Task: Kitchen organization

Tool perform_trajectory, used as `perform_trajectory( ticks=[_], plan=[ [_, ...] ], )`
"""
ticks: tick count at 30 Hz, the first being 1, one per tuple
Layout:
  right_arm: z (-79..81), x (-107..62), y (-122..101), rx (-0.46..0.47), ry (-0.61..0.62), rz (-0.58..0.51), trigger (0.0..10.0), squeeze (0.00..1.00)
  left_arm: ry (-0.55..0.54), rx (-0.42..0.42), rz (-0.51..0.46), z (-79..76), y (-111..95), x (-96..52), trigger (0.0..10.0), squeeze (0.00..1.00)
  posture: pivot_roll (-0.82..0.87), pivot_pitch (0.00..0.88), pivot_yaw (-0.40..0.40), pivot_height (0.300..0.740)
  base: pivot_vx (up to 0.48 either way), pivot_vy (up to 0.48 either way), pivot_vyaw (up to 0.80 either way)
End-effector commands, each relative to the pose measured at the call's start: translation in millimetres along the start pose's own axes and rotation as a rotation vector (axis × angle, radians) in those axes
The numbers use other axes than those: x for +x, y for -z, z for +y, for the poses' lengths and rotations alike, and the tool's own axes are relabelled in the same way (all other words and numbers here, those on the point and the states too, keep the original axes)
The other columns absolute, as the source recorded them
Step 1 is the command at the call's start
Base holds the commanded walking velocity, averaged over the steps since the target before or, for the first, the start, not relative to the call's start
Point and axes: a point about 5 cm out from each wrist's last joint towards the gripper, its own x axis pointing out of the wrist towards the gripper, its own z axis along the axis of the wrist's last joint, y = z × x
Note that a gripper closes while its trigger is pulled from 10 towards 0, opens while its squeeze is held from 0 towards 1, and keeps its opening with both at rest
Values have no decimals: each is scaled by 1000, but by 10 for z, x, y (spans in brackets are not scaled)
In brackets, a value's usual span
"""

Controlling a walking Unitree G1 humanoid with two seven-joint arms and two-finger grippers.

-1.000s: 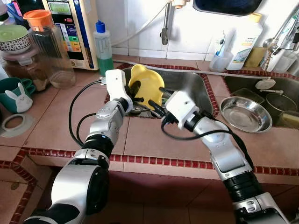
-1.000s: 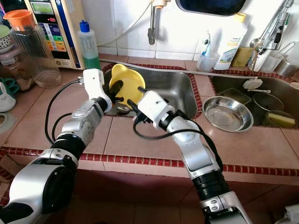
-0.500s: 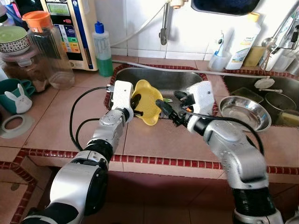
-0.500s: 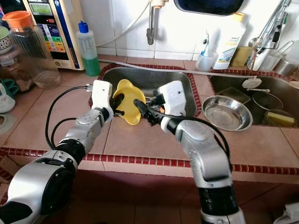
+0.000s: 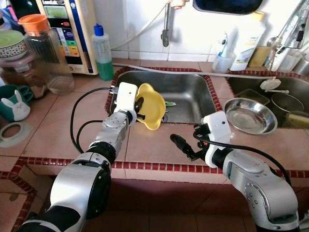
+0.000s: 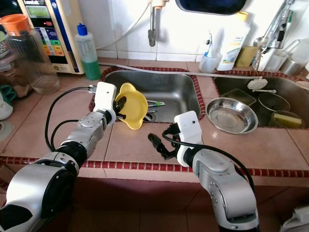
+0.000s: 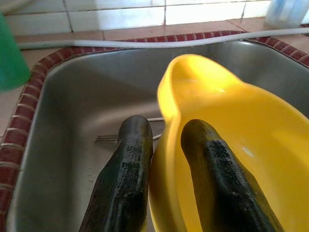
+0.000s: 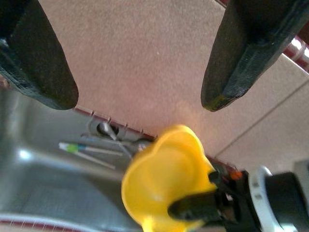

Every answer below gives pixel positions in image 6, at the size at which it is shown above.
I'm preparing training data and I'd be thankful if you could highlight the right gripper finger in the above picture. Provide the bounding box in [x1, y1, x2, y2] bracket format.
[148, 134, 170, 158]

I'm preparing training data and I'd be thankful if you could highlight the yellow plastic bowl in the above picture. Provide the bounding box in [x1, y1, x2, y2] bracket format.
[116, 82, 149, 130]

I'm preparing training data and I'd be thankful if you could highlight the white stick green band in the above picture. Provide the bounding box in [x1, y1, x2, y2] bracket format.
[146, 100, 166, 108]

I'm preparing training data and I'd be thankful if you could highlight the steel sink basin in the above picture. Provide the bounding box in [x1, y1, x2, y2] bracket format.
[101, 69, 203, 124]
[215, 75, 309, 129]

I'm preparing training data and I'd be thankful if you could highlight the green soap bottle blue cap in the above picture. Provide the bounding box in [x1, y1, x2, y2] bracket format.
[76, 23, 101, 81]

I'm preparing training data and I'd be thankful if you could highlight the round steel plate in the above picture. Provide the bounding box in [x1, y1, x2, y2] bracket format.
[206, 98, 259, 135]

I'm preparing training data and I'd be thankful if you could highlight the clear square container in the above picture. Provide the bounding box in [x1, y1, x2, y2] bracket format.
[222, 88, 256, 104]

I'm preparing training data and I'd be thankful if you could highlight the clear plastic cup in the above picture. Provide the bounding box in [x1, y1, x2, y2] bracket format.
[199, 51, 220, 74]

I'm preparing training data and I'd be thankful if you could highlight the cream water ionizer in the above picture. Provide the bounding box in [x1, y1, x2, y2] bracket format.
[22, 0, 85, 74]

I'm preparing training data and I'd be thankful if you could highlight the clear pitcher orange lid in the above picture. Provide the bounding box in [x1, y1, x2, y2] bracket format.
[0, 14, 59, 95]

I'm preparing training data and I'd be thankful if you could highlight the blue white toothbrush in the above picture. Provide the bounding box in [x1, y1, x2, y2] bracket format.
[204, 31, 217, 56]

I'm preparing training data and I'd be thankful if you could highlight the small steel pot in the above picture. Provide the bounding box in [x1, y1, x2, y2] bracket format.
[257, 93, 292, 116]

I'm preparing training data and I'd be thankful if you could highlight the teal mug white bunny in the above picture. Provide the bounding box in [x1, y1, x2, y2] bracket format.
[0, 86, 16, 120]

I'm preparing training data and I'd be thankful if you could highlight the yellow sponge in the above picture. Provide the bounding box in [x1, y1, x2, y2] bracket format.
[235, 46, 257, 68]

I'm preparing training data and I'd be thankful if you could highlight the jar with brown contents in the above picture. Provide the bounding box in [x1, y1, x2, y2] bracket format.
[0, 60, 29, 97]

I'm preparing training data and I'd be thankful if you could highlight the container with yellow sponge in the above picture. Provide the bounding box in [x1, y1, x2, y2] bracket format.
[272, 111, 302, 130]

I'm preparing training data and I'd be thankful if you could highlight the white detergent bottle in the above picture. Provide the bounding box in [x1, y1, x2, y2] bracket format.
[216, 11, 252, 72]

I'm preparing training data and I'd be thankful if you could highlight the patterned bowl green lid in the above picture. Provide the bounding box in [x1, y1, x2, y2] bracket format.
[0, 36, 10, 61]

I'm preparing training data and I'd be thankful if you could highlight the dark blue basin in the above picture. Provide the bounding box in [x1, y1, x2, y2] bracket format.
[175, 0, 249, 15]

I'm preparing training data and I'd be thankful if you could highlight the steel cup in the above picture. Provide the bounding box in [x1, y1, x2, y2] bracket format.
[284, 56, 309, 77]

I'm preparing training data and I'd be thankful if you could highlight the white plastic bag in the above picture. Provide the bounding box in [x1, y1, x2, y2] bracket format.
[282, 208, 309, 232]

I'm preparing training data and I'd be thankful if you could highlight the tall chrome faucet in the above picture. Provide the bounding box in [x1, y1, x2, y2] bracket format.
[251, 0, 300, 71]

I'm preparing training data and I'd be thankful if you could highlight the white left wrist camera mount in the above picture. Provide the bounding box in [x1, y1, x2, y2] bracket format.
[94, 81, 117, 116]

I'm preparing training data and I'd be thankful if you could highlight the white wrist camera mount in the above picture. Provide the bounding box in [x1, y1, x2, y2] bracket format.
[174, 111, 203, 167]
[94, 81, 117, 116]

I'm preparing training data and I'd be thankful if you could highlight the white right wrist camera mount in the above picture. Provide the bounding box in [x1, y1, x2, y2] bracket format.
[174, 111, 203, 167]

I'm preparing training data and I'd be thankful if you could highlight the white water hose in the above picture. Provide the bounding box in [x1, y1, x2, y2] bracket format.
[99, 5, 154, 51]

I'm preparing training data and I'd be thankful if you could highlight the white strainer with handle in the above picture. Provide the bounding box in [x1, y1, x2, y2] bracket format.
[246, 77, 277, 94]

